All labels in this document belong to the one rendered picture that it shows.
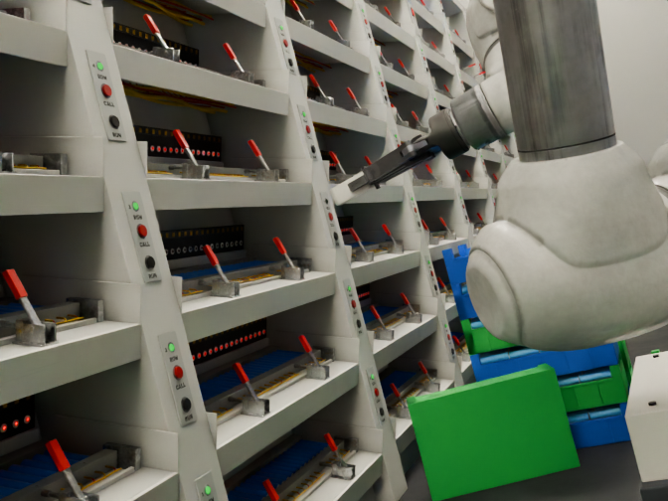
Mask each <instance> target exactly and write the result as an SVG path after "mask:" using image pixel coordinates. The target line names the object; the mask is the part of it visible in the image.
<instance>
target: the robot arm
mask: <svg viewBox="0 0 668 501"><path fill-rule="evenodd" d="M466 28H467V33H468V36H469V40H470V43H471V46H472V48H473V51H474V53H475V55H476V58H477V59H478V61H479V63H480V65H481V66H482V68H483V69H484V71H485V73H486V80H485V81H484V82H482V83H480V84H479V85H476V86H474V87H473V88H472V89H470V90H468V91H466V92H465V93H463V94H461V95H459V96H458V97H456V98H454V99H453V100H452V101H451V102H450V107H451V110H450V109H449V108H446V109H444V110H442V111H441V112H439V113H437V114H435V115H434V116H432V117H430V118H429V120H428V125H429V128H430V134H427V135H424V136H421V134H420V135H418V136H416V137H414V138H413V139H412V140H411V141H409V140H407V141H405V143H403V144H402V145H401V146H399V147H398V148H397V149H395V150H393V151H392V152H390V153H389V154H387V155H385V156H384V157H382V158H381V159H379V160H377V161H376V162H374V163H373V164H371V165H369V166H368V167H366V166H363V167H361V169H362V172H361V173H359V174H357V175H355V176H353V177H352V178H350V179H348V180H346V181H345V182H343V183H341V184H339V185H337V186H336V187H334V188H332V189H330V191H329V192H330V194H331V196H332V198H333V200H334V202H335V204H336V206H341V205H343V204H345V203H347V202H348V201H350V200H352V199H354V198H356V197H357V196H359V195H361V194H363V193H365V192H367V191H368V190H370V189H372V188H374V186H375V187H376V189H380V188H381V187H380V185H379V184H380V183H381V184H384V183H386V182H387V181H389V180H391V179H393V178H395V177H397V176H399V175H401V174H403V173H404V172H406V171H408V170H410V169H412V168H414V167H417V166H419V164H421V163H424V162H426V161H430V160H432V159H433V158H435V155H434V154H435V153H437V152H439V151H440V150H441V151H442V153H443V154H444V155H445V156H446V157H447V158H448V159H454V158H456V157H458V156H460V155H461V154H463V153H465V152H467V151H469V149H470V145H471V146H472V147H473V149H475V150H480V148H482V147H484V146H486V145H489V144H491V143H493V142H495V141H497V140H498V139H500V138H503V137H505V136H506V135H508V134H510V133H512V132H515V138H516V144H517V150H518V156H519V157H517V158H515V159H513V160H511V161H510V163H509V165H508V166H507V168H506V169H505V171H504V173H503V174H502V176H501V178H500V180H499V182H498V185H497V188H498V195H497V200H496V206H495V212H494V217H493V223H492V224H489V225H486V226H485V227H483V228H482V229H481V230H480V232H479V233H478V235H477V237H476V239H475V240H474V242H473V244H472V247H471V249H470V251H469V256H468V263H467V268H466V285H467V290H468V294H469V297H470V300H471V302H472V305H473V307H474V310H475V312H476V314H477V316H478V317H479V319H480V321H481V322H482V324H483V325H484V327H485V328H486V329H487V330H488V331H489V332H490V333H491V334H492V335H493V336H494V337H496V338H498V339H500V340H503V341H506V342H508V343H512V344H516V345H520V346H525V347H528V348H531V349H535V350H542V351H574V350H582V349H588V348H593V347H598V346H602V345H606V344H610V343H614V342H618V341H622V340H625V339H629V338H632V337H635V336H638V335H642V334H644V333H647V332H650V331H653V330H655V329H658V328H660V327H663V326H665V325H667V324H668V139H667V140H666V142H665V143H664V144H663V145H661V146H660V147H659V148H657V150H656V151H655V153H654V154H653V156H652V157H651V159H650V161H649V163H648V165H647V167H646V166H645V162H644V160H643V159H642V158H641V156H640V155H639V154H637V153H636V152H635V151H634V150H633V149H632V148H630V147H629V146H628V145H626V144H625V143H624V142H623V141H619V140H616V135H615V128H614V121H613V114H612V107H611V99H610V92H609V85H608V78H607V71H606V64H605V57H604V50H603V43H602V36H601V29H600V22H599V15H598V8H597V1H596V0H470V1H469V3H468V6H467V10H466Z"/></svg>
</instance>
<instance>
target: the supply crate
mask: <svg viewBox="0 0 668 501"><path fill-rule="evenodd" d="M457 247H458V251H459V254H460V256H458V257H454V255H453V251H452V249H447V250H443V251H442V254H443V258H444V262H445V266H446V270H447V274H448V277H449V281H450V285H454V284H458V283H462V282H466V268H467V263H468V255H467V256H465V252H464V250H465V249H468V247H467V244H464V245H460V246H457Z"/></svg>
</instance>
